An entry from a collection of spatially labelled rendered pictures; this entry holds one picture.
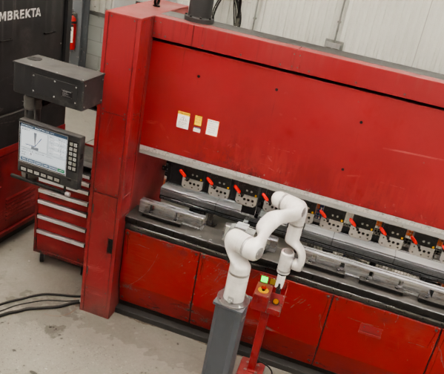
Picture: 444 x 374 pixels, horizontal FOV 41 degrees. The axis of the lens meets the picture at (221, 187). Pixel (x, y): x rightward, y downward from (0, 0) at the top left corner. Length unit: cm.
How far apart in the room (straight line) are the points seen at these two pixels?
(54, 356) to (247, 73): 235
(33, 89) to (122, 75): 56
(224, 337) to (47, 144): 161
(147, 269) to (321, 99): 181
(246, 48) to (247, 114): 43
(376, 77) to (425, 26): 408
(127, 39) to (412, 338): 270
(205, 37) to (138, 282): 190
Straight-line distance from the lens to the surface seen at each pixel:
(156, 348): 458
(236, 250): 325
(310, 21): 799
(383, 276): 422
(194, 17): 396
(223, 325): 349
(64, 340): 460
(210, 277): 435
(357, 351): 442
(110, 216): 431
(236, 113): 393
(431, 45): 777
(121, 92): 395
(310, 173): 394
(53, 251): 521
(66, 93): 371
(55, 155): 387
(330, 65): 372
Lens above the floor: 300
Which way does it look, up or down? 25 degrees down
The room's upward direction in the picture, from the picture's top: 11 degrees clockwise
